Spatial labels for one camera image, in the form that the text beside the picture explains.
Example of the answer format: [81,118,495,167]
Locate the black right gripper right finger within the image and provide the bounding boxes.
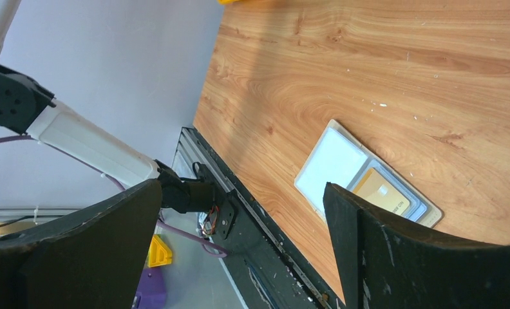
[323,183,510,308]

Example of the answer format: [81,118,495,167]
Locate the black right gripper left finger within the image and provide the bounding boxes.
[0,180,162,308]

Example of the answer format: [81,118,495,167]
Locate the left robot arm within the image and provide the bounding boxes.
[0,1,224,212]

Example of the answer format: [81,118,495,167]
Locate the yellow plastic bin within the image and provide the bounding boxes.
[217,0,241,5]

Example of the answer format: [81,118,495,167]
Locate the yellow plastic bracket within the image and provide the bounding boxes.
[146,234,173,268]

